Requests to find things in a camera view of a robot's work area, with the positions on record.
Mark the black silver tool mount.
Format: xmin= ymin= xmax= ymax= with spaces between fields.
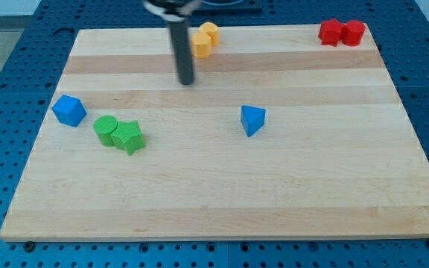
xmin=142 ymin=0 xmax=202 ymax=17

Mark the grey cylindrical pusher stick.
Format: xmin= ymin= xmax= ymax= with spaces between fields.
xmin=167 ymin=17 xmax=194 ymax=85

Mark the blue triangle block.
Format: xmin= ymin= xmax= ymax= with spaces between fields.
xmin=241 ymin=105 xmax=266 ymax=137

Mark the yellow front block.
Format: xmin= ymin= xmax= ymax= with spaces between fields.
xmin=191 ymin=31 xmax=212 ymax=59

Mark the yellow block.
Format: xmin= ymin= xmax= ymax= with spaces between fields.
xmin=200 ymin=22 xmax=220 ymax=46
xmin=191 ymin=31 xmax=212 ymax=59

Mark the yellow rear block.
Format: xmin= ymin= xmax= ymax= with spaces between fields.
xmin=200 ymin=22 xmax=220 ymax=46

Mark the green star block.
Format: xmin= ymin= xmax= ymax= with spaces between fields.
xmin=110 ymin=121 xmax=145 ymax=156

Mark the green cylinder block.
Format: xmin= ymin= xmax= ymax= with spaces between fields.
xmin=93 ymin=115 xmax=118 ymax=147

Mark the blue cube block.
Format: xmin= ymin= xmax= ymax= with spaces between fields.
xmin=51 ymin=95 xmax=86 ymax=127

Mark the wooden board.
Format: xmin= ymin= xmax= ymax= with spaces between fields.
xmin=0 ymin=25 xmax=429 ymax=242

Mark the red star block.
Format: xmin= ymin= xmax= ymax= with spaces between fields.
xmin=318 ymin=18 xmax=345 ymax=47

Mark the red hexagon block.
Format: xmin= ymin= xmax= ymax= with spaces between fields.
xmin=341 ymin=20 xmax=366 ymax=46

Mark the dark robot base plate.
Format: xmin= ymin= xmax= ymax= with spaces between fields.
xmin=194 ymin=0 xmax=264 ymax=15

